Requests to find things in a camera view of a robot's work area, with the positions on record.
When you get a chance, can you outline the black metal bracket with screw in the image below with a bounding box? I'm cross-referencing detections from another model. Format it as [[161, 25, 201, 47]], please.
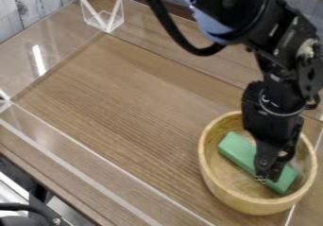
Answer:
[[28, 194, 70, 226]]

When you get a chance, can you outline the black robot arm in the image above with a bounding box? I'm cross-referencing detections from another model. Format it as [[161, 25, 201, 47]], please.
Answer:
[[184, 0, 323, 182]]

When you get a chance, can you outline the clear acrylic corner bracket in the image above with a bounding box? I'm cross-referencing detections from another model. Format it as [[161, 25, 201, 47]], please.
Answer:
[[80, 0, 125, 33]]

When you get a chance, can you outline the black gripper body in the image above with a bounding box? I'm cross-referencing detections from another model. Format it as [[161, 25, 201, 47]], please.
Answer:
[[241, 81, 304, 154]]

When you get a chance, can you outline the green rectangular block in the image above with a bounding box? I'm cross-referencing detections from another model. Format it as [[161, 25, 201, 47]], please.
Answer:
[[218, 131, 297, 195]]

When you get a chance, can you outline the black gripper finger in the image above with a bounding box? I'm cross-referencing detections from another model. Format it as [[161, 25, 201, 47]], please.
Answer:
[[266, 125, 301, 183], [253, 140, 281, 183]]

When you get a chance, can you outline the round wooden bowl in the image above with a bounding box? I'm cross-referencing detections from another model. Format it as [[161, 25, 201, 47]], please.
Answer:
[[197, 112, 317, 216]]

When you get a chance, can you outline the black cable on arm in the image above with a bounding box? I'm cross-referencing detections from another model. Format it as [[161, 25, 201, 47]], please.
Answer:
[[133, 0, 228, 58]]

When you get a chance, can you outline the black cable bottom left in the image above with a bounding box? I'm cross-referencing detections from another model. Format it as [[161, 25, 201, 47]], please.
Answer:
[[0, 202, 38, 218]]

